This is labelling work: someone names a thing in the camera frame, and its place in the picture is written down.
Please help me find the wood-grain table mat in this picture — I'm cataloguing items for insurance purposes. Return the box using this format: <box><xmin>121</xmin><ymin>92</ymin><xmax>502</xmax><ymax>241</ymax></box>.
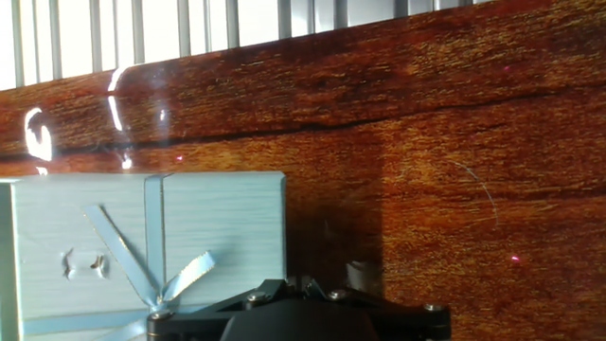
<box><xmin>0</xmin><ymin>0</ymin><xmax>606</xmax><ymax>341</ymax></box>

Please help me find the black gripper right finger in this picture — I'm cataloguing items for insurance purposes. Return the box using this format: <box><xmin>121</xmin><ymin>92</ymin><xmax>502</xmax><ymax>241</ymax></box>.
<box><xmin>301</xmin><ymin>278</ymin><xmax>453</xmax><ymax>341</ymax></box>

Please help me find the light blue ribboned box casing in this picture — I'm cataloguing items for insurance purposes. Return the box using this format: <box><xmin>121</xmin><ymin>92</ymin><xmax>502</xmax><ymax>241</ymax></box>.
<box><xmin>0</xmin><ymin>170</ymin><xmax>288</xmax><ymax>341</ymax></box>

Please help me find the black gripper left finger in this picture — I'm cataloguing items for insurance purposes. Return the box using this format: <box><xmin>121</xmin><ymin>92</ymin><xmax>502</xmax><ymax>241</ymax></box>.
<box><xmin>145</xmin><ymin>278</ymin><xmax>298</xmax><ymax>341</ymax></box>

